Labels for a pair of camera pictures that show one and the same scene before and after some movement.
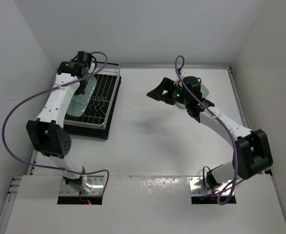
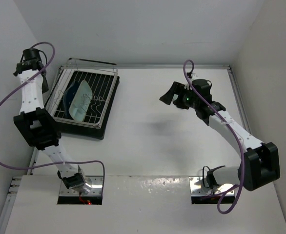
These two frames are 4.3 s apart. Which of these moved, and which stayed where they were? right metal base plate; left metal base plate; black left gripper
Moved: black left gripper
Stayed: right metal base plate; left metal base plate
